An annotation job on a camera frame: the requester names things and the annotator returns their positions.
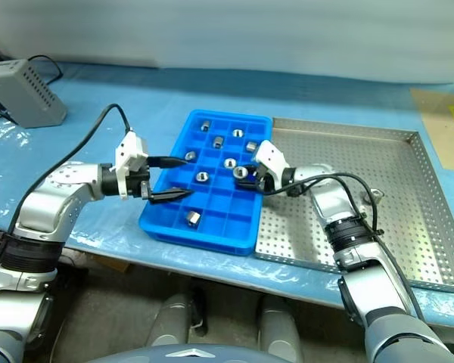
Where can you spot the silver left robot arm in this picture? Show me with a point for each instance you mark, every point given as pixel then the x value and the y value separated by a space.
pixel 53 189

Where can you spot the blue compartment tray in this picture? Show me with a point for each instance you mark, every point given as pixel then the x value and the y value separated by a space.
pixel 196 240

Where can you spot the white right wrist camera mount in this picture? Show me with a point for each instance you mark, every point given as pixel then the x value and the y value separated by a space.
pixel 270 155

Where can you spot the gray rounded leg shape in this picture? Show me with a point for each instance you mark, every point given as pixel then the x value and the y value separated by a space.
pixel 280 329
pixel 170 321

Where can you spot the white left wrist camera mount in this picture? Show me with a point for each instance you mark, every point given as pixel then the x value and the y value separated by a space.
pixel 130 155

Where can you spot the blue gray rounded torso cover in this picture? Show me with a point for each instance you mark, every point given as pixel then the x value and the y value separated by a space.
pixel 181 354

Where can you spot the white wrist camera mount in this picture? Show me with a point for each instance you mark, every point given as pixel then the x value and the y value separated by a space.
pixel 270 155
pixel 130 155

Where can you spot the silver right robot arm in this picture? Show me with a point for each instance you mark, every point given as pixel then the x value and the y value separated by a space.
pixel 363 295

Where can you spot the perforated metal tray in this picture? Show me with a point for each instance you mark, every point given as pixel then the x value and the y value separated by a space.
pixel 344 151

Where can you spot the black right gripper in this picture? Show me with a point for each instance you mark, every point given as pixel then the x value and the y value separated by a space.
pixel 266 183

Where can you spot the gray vented device box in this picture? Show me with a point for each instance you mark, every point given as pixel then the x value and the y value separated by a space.
pixel 22 94

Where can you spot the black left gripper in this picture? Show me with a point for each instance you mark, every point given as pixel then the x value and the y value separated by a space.
pixel 138 183

